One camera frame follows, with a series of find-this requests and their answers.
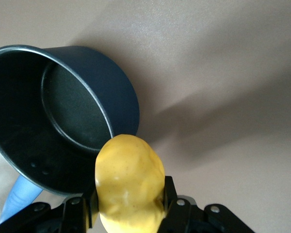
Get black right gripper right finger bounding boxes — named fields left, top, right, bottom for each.
left=157, top=175, right=197, bottom=233

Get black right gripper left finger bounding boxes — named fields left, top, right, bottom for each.
left=62, top=184, right=99, bottom=233

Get yellow potato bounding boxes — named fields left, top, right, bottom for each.
left=94, top=133, right=166, bottom=233

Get dark pot with blue handle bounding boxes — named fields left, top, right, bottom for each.
left=0, top=44, right=140, bottom=227

